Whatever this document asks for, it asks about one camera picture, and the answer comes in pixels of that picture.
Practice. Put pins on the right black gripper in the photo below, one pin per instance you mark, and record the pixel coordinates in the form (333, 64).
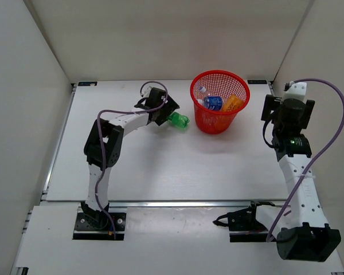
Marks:
(272, 103)

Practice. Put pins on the aluminium front table rail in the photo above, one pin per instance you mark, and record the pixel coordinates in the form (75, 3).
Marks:
(180, 204)

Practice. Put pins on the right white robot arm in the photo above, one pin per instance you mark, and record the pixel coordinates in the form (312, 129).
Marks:
(299, 228)

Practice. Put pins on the large clear plastic bottle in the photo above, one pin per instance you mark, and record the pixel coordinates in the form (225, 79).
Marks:
(203, 91)

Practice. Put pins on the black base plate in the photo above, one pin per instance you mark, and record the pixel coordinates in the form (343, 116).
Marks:
(86, 228)
(242, 224)

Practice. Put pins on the red mesh plastic bin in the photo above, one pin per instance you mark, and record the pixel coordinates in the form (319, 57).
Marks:
(219, 83)

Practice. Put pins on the right dark corner label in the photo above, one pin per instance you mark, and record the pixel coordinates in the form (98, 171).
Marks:
(257, 82)

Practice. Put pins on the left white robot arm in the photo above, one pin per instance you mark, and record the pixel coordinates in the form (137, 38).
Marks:
(103, 147)

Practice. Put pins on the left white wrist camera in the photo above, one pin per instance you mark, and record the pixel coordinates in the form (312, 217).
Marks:
(145, 92)

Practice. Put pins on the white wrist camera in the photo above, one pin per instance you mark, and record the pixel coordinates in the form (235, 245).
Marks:
(295, 90)
(145, 92)

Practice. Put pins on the left dark corner label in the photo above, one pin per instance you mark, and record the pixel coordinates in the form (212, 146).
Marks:
(87, 83)

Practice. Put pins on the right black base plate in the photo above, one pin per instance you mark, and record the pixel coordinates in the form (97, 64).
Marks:
(242, 224)

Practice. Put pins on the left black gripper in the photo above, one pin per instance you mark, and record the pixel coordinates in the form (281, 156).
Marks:
(162, 118)

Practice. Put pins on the green plastic bottle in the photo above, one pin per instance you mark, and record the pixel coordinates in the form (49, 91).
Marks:
(179, 121)

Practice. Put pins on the blue label clear bottle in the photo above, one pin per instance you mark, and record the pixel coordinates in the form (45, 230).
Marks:
(213, 103)

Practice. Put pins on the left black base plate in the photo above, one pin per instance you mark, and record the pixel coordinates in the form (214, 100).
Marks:
(86, 228)

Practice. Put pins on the dark corner label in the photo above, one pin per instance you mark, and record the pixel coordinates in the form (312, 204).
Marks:
(257, 82)
(87, 83)

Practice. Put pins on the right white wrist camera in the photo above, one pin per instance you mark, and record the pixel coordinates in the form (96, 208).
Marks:
(295, 90)

